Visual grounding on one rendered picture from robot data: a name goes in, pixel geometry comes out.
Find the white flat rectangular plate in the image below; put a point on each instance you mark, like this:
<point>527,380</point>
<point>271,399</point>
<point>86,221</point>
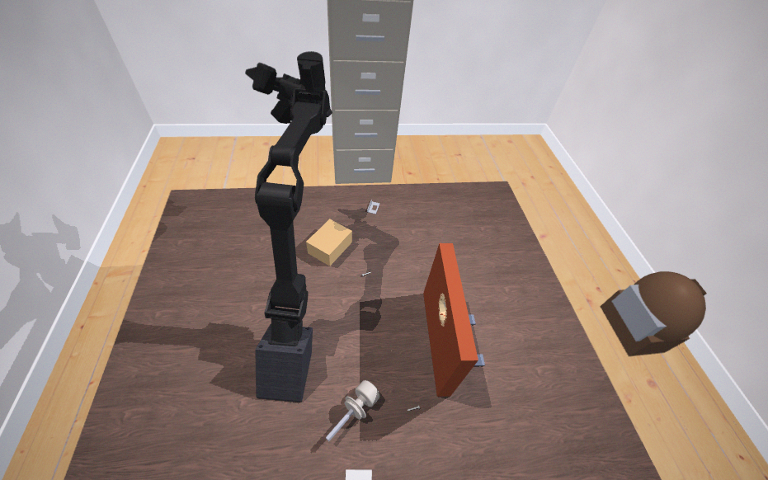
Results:
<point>358,474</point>

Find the tan cardboard box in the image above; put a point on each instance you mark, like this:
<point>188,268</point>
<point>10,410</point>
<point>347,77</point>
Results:
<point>329,242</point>

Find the orange-brown door slab with round hole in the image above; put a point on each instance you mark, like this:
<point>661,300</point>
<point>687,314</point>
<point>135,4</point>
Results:
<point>453,350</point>

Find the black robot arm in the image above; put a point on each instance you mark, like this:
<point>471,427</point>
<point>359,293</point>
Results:
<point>278,204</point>

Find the white door knob with square spindle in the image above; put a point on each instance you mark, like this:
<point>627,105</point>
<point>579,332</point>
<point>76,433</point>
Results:
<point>367,394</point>

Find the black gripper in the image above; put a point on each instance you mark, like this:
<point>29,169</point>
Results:
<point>265,81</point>

